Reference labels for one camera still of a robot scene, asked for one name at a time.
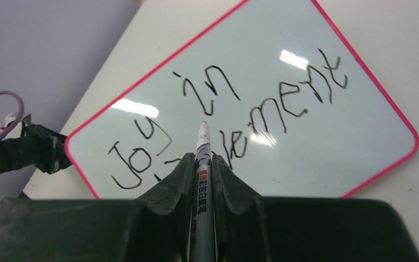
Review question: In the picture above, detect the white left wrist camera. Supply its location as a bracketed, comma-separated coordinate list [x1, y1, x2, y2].
[4, 112, 32, 140]

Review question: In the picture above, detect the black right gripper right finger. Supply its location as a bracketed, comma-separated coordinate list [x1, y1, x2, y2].
[212, 154, 419, 261]

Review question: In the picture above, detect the black whiteboard marker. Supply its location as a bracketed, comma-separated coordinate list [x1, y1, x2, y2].
[189, 122, 216, 261]

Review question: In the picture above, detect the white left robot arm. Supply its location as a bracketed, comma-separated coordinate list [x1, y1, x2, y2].
[0, 121, 72, 174]

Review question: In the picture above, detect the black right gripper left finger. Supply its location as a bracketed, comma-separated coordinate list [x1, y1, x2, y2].
[0, 153, 195, 261]

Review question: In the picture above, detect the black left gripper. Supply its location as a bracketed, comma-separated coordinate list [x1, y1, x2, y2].
[27, 124, 72, 174]

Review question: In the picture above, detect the red framed whiteboard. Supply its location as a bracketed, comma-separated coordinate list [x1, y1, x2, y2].
[65, 1, 419, 199]

